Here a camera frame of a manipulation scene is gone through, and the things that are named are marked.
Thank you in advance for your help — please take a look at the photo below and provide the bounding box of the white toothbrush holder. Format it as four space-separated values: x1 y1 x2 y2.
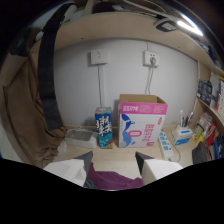
171 109 195 147

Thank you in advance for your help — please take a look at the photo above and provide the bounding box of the white power strip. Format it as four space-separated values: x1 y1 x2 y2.
158 131 175 160

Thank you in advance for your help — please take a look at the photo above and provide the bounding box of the purple cloth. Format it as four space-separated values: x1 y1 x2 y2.
83 162 145 191

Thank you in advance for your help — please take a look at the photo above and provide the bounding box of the pink and white cardboard box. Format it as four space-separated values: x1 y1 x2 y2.
117 93 169 149

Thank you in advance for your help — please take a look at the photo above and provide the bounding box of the black pouch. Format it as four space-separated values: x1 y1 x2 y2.
191 141 209 166

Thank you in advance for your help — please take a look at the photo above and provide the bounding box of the blue drink carton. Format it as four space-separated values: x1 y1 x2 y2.
94 106 114 150

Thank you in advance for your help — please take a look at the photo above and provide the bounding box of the wooden side shelf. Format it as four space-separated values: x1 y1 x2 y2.
192 61 224 134

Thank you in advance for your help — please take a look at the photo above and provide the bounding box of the wooden overhead shelf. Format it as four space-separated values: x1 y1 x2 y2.
31 11 224 78

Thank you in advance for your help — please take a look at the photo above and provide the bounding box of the lit desk lamp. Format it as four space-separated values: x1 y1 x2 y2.
154 12 205 38

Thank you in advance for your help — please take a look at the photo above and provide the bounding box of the white cable conduit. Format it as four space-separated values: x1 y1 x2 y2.
97 64 105 108

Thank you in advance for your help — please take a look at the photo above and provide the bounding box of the white power cable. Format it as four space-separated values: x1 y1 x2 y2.
144 58 156 96

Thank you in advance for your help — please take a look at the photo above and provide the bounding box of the black hanging strap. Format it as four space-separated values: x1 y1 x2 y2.
37 3 76 132

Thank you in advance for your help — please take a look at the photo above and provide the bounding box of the white wall socket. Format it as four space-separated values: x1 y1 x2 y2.
143 50 160 68

